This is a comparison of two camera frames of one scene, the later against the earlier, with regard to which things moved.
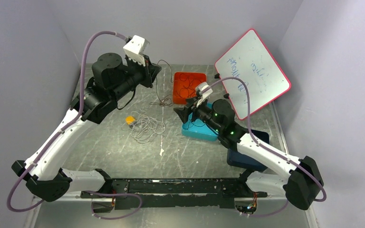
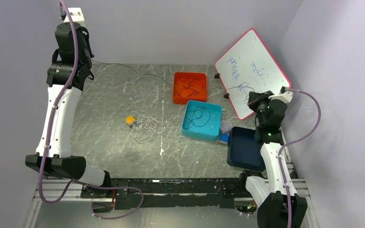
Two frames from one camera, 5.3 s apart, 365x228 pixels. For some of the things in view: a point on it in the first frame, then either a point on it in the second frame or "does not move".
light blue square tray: x=199 y=130 does not move
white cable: x=144 y=127 does not move
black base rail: x=137 y=193 does not move
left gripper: x=150 y=71 → x=87 y=40
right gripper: x=184 y=112 → x=255 y=98
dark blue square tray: x=237 y=158 does not move
